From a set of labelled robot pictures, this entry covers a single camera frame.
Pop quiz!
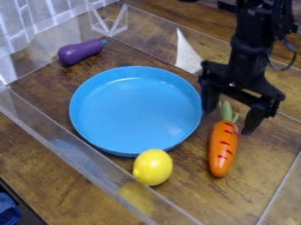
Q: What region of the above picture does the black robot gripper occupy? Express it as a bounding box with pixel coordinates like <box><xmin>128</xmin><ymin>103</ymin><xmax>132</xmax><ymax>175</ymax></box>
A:
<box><xmin>200</xmin><ymin>38</ymin><xmax>285</xmax><ymax>135</ymax></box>

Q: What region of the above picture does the orange toy carrot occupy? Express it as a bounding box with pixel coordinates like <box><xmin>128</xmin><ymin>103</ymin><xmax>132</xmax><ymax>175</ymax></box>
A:
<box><xmin>209</xmin><ymin>100</ymin><xmax>239</xmax><ymax>178</ymax></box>

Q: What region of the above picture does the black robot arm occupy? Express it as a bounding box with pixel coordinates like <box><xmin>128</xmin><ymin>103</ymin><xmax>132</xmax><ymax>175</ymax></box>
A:
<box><xmin>200</xmin><ymin>0</ymin><xmax>295</xmax><ymax>135</ymax></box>

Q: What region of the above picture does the blue round plate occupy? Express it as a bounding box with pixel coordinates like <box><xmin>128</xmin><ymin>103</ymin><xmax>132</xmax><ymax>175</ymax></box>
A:
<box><xmin>70</xmin><ymin>66</ymin><xmax>202</xmax><ymax>157</ymax></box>

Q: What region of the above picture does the yellow toy lemon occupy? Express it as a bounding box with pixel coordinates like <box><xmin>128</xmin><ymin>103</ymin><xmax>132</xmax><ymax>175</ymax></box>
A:
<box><xmin>133</xmin><ymin>149</ymin><xmax>173</xmax><ymax>186</ymax></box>

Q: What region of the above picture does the purple toy eggplant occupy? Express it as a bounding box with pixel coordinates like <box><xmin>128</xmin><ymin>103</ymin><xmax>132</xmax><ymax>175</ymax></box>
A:
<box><xmin>58</xmin><ymin>39</ymin><xmax>109</xmax><ymax>66</ymax></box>

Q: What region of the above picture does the blue object at corner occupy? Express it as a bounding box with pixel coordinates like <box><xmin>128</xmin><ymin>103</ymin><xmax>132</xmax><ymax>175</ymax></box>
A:
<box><xmin>0</xmin><ymin>192</ymin><xmax>22</xmax><ymax>225</ymax></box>

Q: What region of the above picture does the clear acrylic enclosure wall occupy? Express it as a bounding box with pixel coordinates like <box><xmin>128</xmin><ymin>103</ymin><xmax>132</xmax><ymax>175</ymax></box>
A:
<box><xmin>0</xmin><ymin>0</ymin><xmax>301</xmax><ymax>225</ymax></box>

